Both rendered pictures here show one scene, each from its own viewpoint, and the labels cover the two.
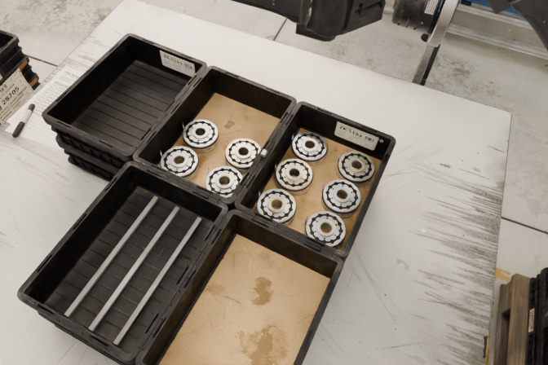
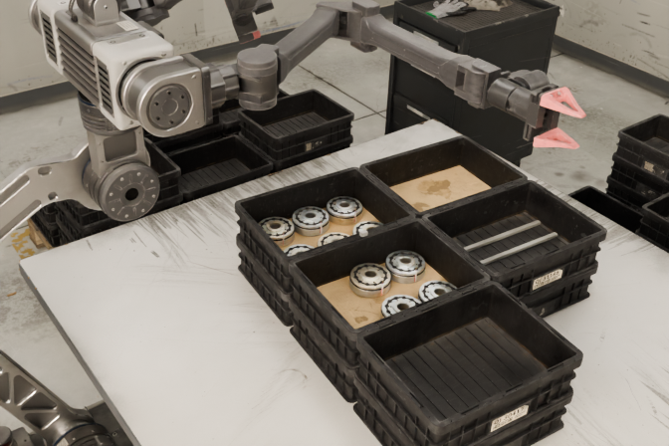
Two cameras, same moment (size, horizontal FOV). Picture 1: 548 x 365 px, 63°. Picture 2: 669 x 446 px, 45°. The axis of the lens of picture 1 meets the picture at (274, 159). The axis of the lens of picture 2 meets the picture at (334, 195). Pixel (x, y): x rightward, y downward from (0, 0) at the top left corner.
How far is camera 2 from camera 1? 2.32 m
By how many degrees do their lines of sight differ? 87
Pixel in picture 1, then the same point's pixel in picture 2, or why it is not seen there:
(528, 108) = not seen: outside the picture
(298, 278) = not seen: hidden behind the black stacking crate
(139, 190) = not seen: hidden behind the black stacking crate
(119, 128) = (491, 367)
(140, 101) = (452, 388)
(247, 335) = (443, 195)
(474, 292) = (248, 191)
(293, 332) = (410, 186)
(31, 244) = (611, 362)
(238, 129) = (354, 310)
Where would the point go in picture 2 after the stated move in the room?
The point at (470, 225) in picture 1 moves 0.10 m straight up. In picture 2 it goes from (196, 216) to (194, 189)
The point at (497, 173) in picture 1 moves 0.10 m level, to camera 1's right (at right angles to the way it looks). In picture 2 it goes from (118, 231) to (96, 219)
